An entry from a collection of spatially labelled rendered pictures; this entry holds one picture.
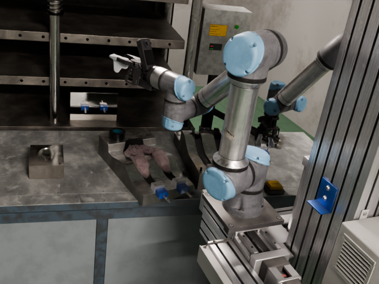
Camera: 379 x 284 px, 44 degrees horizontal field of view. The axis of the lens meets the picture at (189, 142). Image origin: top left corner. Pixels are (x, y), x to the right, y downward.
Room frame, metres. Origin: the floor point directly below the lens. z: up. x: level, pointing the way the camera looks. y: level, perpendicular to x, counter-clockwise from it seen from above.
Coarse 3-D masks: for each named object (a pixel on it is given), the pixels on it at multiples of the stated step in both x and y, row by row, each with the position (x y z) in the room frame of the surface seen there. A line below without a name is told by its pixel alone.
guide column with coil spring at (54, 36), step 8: (56, 0) 2.41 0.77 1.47; (56, 8) 2.41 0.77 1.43; (56, 16) 2.41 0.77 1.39; (56, 24) 2.41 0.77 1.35; (56, 32) 2.41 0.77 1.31; (56, 40) 2.41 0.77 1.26; (56, 48) 2.41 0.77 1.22; (56, 56) 2.41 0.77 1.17; (56, 64) 2.41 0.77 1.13; (56, 72) 2.41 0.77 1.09; (56, 80) 2.41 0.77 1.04; (56, 88) 2.41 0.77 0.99; (56, 96) 2.41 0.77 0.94; (56, 104) 2.41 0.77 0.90; (56, 112) 2.41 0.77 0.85; (56, 120) 2.41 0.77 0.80
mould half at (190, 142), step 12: (180, 132) 2.36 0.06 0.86; (204, 132) 2.24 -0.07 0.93; (180, 144) 2.22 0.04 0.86; (192, 144) 2.14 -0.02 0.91; (204, 144) 2.16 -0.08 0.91; (180, 156) 2.19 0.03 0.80; (192, 156) 2.06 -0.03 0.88; (192, 168) 1.99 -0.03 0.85; (204, 168) 1.94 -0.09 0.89; (192, 180) 1.96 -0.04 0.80
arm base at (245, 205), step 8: (248, 192) 1.38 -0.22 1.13; (256, 192) 1.39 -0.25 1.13; (232, 200) 1.39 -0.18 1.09; (240, 200) 1.38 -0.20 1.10; (248, 200) 1.38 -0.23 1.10; (256, 200) 1.39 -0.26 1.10; (224, 208) 1.40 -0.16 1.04; (232, 208) 1.38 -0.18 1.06; (240, 208) 1.38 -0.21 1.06; (248, 208) 1.37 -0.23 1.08; (256, 208) 1.38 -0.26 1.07; (240, 216) 1.36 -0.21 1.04; (248, 216) 1.36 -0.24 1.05; (256, 216) 1.38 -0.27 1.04
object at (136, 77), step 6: (132, 60) 1.59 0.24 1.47; (138, 60) 1.61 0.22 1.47; (132, 66) 1.58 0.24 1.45; (138, 66) 1.57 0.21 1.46; (156, 66) 1.55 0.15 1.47; (132, 72) 1.59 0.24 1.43; (138, 72) 1.57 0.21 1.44; (144, 72) 1.57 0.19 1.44; (150, 72) 1.53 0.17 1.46; (126, 78) 1.59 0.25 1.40; (132, 78) 1.57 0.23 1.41; (138, 78) 1.57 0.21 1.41; (144, 78) 1.57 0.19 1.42; (132, 84) 1.57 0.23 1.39; (138, 84) 1.57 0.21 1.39; (144, 84) 1.55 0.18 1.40; (150, 84) 1.53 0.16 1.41; (150, 90) 1.54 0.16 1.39
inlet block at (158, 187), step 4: (152, 184) 1.75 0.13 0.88; (156, 184) 1.75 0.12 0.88; (160, 184) 1.76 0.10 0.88; (164, 184) 1.76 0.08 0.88; (152, 188) 1.75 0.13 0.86; (156, 188) 1.74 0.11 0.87; (160, 188) 1.74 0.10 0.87; (164, 188) 1.75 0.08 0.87; (156, 192) 1.72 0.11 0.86; (160, 192) 1.71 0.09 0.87; (164, 192) 1.72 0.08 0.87; (168, 192) 1.73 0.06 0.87; (160, 196) 1.70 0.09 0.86; (164, 196) 1.70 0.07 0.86; (168, 200) 1.68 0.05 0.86
